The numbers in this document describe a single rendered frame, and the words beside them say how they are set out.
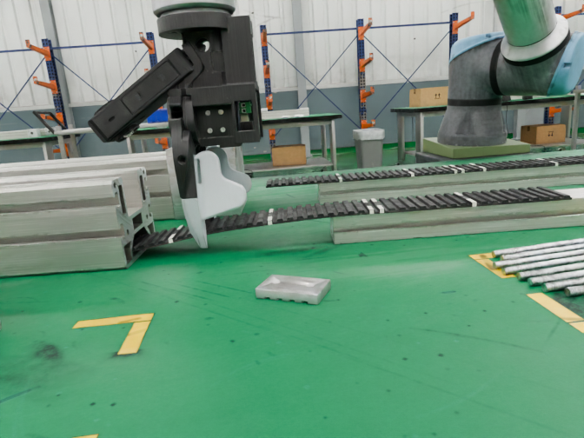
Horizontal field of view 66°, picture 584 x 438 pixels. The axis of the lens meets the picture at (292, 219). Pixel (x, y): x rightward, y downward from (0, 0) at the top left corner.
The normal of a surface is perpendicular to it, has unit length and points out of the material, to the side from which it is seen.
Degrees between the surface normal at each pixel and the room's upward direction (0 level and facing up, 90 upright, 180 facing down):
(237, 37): 90
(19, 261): 90
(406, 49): 90
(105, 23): 90
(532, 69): 135
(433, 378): 0
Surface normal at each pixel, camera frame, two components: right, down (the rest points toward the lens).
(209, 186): 0.00, 0.07
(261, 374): -0.07, -0.97
